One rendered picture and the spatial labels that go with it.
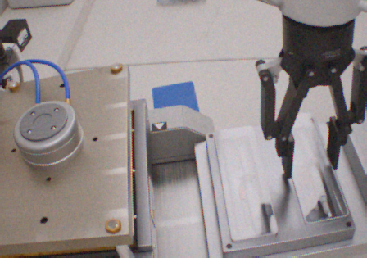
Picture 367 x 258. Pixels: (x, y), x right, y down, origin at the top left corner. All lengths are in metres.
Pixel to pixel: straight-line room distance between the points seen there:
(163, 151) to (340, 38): 0.37
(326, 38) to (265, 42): 0.84
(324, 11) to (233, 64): 0.80
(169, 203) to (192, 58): 0.61
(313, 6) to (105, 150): 0.27
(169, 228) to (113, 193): 0.20
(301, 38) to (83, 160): 0.26
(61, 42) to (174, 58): 0.33
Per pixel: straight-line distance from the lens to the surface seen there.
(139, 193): 0.56
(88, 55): 1.35
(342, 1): 0.43
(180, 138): 0.72
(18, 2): 1.61
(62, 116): 0.54
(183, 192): 0.71
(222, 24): 1.37
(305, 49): 0.47
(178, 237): 0.67
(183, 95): 1.14
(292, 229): 0.59
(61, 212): 0.50
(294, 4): 0.44
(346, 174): 0.68
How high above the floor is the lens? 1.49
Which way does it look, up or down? 43 degrees down
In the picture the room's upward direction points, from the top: 9 degrees counter-clockwise
